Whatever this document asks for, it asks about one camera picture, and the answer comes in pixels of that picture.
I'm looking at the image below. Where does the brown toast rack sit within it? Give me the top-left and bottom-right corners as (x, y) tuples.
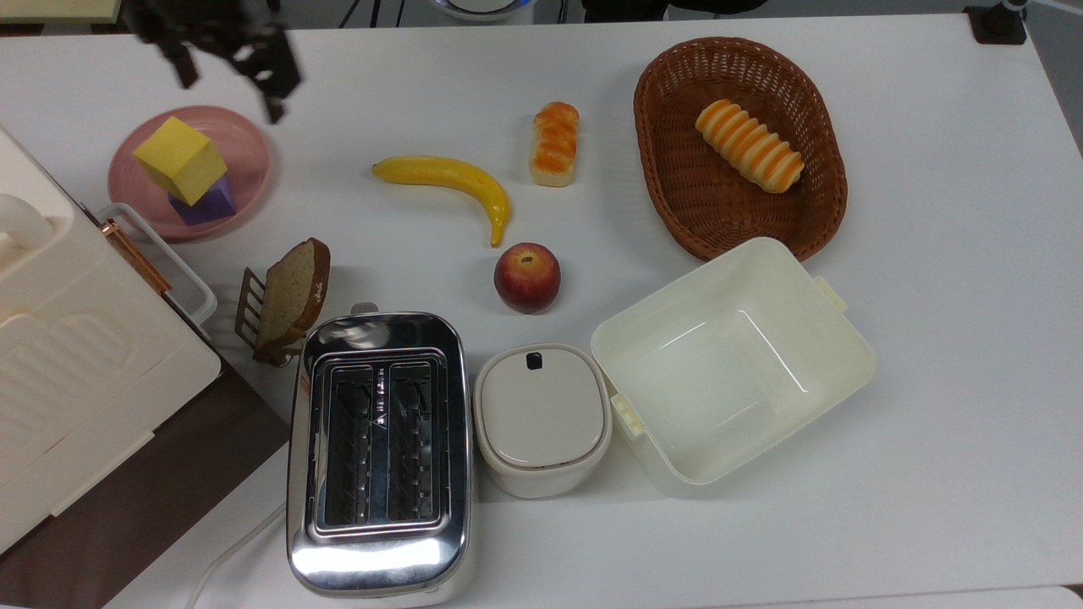
(234, 267), (305, 366)

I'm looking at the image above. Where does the white open plastic container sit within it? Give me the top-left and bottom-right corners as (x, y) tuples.
(591, 237), (877, 497)

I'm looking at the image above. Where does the red apple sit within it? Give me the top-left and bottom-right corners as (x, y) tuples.
(494, 243), (562, 315)

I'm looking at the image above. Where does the purple cube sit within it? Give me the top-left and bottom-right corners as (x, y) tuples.
(168, 175), (237, 227)

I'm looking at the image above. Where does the white drawer handle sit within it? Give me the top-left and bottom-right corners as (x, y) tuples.
(97, 203), (219, 327)

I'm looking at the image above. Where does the white toaster power cord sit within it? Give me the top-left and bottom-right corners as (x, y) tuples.
(184, 503), (289, 609)

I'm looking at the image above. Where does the yellow banana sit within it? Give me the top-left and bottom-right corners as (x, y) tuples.
(372, 156), (512, 248)

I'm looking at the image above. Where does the striped bread roll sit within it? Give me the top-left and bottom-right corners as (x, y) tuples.
(695, 99), (805, 195)

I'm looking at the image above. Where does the orange glazed bread loaf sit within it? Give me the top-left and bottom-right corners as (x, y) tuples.
(530, 101), (581, 188)

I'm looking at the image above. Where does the dark camera stand clamp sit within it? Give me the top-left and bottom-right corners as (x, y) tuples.
(965, 0), (1030, 46)

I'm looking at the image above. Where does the small white lidded bin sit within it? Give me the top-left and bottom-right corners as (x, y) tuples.
(473, 343), (613, 500)

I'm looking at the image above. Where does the cream plastic cabinet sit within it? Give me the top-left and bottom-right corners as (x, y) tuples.
(0, 125), (223, 555)

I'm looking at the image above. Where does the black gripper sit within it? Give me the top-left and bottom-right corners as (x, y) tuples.
(124, 0), (304, 125)

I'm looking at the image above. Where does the yellow cube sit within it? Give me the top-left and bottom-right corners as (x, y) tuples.
(133, 116), (229, 206)

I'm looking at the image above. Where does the copper cabinet door handle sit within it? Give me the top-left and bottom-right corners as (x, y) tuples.
(102, 218), (174, 295)

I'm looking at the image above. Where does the brown wicker basket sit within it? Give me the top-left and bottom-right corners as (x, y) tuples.
(634, 36), (849, 262)

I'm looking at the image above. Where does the cream and chrome toaster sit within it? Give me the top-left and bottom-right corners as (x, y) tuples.
(286, 303), (476, 606)

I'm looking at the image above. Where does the pink plate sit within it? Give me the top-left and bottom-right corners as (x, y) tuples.
(107, 105), (272, 243)

